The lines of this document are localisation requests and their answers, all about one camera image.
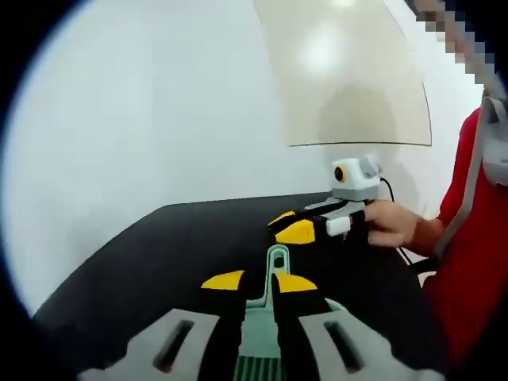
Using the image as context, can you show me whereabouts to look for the teal hand broom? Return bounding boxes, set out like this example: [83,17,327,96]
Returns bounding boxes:
[233,244,294,381]

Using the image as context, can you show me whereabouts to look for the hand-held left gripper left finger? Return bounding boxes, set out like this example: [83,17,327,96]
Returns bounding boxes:
[75,269,247,381]

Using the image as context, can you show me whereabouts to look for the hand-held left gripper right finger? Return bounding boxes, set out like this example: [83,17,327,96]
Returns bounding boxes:
[271,271,441,381]

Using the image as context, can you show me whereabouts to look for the person in red shirt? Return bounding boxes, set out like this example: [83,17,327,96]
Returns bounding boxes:
[420,106,508,374]

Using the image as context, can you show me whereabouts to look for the person's right hand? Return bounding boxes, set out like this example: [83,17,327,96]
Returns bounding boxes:
[364,199,424,248]

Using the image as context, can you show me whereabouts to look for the grey chest device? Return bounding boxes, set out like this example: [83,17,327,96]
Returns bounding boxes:
[479,94,508,187]

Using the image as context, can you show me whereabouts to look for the black tabletop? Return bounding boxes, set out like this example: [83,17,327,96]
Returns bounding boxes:
[31,193,428,381]

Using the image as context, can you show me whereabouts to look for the black chair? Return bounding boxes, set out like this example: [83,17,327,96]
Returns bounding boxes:
[412,257,440,287]

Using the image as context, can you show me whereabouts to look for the grey shoulder strap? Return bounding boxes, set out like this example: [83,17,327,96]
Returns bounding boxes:
[433,114,490,258]

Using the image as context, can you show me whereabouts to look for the beige wall board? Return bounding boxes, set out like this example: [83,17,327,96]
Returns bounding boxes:
[253,0,433,148]

